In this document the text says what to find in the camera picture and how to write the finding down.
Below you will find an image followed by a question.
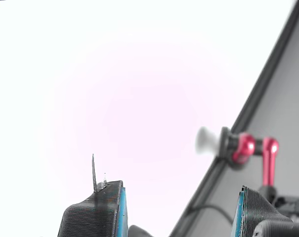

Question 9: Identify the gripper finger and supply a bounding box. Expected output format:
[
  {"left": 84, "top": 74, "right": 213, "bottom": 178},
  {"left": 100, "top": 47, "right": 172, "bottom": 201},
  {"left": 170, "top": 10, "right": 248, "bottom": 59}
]
[
  {"left": 57, "top": 153, "right": 128, "bottom": 237},
  {"left": 234, "top": 185, "right": 299, "bottom": 237}
]

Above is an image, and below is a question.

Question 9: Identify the dark gray mount base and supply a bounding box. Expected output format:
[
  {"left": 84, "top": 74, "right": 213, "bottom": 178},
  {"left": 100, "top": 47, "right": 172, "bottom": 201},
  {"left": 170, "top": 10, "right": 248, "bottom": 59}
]
[{"left": 257, "top": 185, "right": 299, "bottom": 220}]

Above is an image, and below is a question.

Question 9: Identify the thin black cable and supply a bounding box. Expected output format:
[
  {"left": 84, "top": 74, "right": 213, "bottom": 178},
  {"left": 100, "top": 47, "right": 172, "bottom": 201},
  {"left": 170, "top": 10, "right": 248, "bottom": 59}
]
[{"left": 186, "top": 204, "right": 235, "bottom": 223}]

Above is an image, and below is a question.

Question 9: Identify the gray round mount knob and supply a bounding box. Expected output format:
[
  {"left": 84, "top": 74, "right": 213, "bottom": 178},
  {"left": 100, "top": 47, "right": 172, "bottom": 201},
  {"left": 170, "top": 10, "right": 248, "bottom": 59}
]
[{"left": 195, "top": 125, "right": 223, "bottom": 158}]

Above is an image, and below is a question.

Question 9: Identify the gray enclosure frame bar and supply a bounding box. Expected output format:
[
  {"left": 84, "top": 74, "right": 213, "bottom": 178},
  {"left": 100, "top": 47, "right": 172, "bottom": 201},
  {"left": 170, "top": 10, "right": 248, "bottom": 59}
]
[{"left": 169, "top": 0, "right": 299, "bottom": 237}]

